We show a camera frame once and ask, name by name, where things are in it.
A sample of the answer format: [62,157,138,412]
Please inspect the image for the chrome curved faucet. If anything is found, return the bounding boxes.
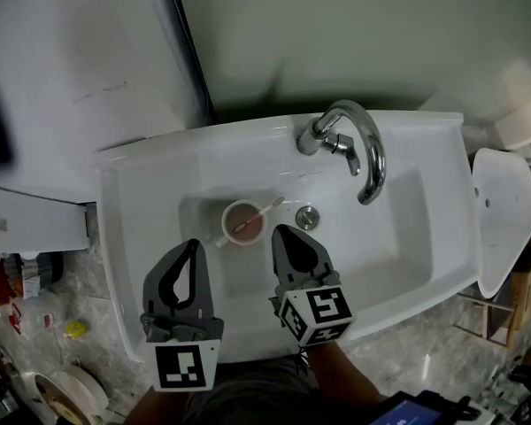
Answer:
[296,99,388,206]

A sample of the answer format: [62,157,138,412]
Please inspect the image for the person's dark clothing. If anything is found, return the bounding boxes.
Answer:
[186,355,337,425]

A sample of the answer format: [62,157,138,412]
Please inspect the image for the white appliance cabinet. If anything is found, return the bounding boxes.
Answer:
[0,0,207,254]

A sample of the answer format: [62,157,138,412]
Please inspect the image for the wooden frame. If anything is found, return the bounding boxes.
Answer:
[454,290,517,350]

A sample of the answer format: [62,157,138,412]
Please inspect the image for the chrome sink drain plug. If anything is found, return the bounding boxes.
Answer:
[295,205,321,230]

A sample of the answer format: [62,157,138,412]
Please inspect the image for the pink toothbrush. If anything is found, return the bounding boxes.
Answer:
[232,196,286,234]

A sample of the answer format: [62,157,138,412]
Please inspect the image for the white round plastic container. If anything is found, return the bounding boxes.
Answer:
[20,364,111,425]

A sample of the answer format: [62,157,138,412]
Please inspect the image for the white cup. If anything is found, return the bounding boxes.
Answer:
[214,198,266,249]

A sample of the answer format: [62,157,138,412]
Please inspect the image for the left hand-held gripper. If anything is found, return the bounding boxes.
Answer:
[140,238,226,393]

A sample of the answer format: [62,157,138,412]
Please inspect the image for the black device with blue screen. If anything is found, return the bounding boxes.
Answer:
[369,389,486,425]

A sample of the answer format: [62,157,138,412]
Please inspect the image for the person's left forearm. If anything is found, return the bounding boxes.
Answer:
[135,386,196,425]

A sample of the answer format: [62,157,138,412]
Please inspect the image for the white ceramic sink basin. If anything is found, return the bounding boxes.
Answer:
[91,112,480,365]

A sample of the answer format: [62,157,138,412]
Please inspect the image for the white toilet seat lid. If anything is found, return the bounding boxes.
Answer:
[470,147,531,300]

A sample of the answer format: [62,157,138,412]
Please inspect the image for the black vertical door strip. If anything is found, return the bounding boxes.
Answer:
[166,0,219,126]

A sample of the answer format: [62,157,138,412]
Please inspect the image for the person's right forearm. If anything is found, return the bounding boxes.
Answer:
[298,337,384,418]

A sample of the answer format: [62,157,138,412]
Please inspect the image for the small yellow round object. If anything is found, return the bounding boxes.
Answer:
[62,320,88,340]

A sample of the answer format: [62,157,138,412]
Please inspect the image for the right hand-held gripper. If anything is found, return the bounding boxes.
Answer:
[268,223,356,349]

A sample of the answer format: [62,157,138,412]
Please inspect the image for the red and white packets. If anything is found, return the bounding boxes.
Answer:
[0,252,65,334]

